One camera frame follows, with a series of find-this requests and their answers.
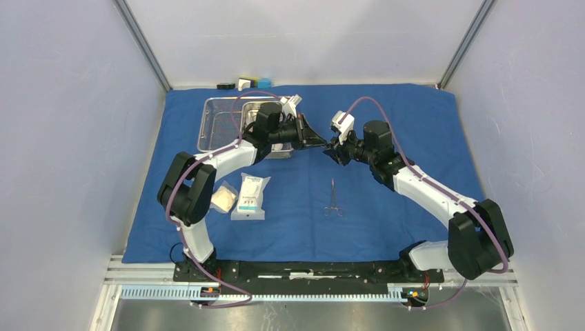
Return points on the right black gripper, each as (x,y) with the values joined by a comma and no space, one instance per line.
(336,151)

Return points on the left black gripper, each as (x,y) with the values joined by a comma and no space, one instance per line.
(311,138)

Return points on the steel hemostat forceps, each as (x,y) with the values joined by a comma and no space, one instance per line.
(333,208)

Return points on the blue surgical wrap cloth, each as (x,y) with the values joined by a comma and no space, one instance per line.
(377,223)

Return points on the white sterile packet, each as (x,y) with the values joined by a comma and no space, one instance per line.
(250,199)

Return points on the metal mesh tray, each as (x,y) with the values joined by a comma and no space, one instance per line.
(218,121)

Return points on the beige gauze packet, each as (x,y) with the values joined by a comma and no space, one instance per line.
(224,198)

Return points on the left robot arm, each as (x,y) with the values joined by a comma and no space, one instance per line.
(187,188)

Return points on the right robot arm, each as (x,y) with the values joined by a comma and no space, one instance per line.
(478,239)

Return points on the cyan blue block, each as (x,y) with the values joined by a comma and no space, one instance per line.
(264,83)

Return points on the white and yellow block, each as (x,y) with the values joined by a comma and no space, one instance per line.
(246,83)

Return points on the small black block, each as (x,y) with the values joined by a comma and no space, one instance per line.
(226,86)

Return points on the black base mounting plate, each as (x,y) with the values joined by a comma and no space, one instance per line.
(331,278)

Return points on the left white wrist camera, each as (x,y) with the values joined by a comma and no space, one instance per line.
(289,106)

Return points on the slotted cable duct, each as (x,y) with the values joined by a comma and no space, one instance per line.
(204,294)

